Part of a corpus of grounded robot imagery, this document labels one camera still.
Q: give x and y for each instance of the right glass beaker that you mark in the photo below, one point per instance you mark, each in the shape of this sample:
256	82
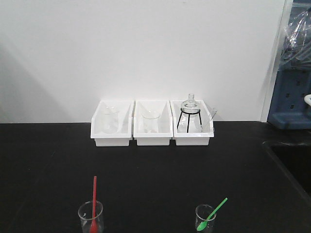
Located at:
202	212

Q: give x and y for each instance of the glass flask on stand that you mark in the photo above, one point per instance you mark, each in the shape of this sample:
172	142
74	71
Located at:
190	106

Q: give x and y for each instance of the glass beaker in bin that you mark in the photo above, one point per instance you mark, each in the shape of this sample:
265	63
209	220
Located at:
110	119
150	121

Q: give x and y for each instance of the green plastic spoon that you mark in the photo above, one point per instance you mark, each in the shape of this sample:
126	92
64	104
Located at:
216	209

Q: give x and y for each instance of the black lab sink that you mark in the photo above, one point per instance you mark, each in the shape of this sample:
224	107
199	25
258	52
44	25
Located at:
294	160

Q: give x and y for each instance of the clear plastic sheet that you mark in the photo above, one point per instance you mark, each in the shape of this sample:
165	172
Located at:
296	51

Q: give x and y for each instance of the black wire tripod stand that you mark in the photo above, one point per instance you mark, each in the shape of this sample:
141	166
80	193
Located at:
188	119

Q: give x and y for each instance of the middle white plastic bin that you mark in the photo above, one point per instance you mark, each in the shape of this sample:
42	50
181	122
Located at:
165	123

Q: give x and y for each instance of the red plastic spoon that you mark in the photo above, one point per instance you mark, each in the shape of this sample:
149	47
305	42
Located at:
94	226

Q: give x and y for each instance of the glass beaker in middle bin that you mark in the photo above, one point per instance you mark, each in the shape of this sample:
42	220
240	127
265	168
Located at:
150	121

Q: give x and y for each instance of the glass beaker in left bin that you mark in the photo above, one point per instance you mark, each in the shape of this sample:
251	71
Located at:
110	119

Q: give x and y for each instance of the clear glass test tube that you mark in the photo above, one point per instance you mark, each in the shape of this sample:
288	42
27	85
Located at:
207	125

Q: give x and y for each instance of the right white plastic bin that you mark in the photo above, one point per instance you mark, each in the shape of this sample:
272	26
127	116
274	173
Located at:
180	135

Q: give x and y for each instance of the white plastic bin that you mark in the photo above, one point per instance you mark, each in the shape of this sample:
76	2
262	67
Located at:
180	135
125	131
165	123

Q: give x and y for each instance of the blue pegboard rack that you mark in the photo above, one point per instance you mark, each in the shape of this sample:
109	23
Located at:
288	109

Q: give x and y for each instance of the left white plastic bin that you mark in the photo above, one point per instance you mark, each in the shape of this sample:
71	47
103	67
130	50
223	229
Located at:
125	131

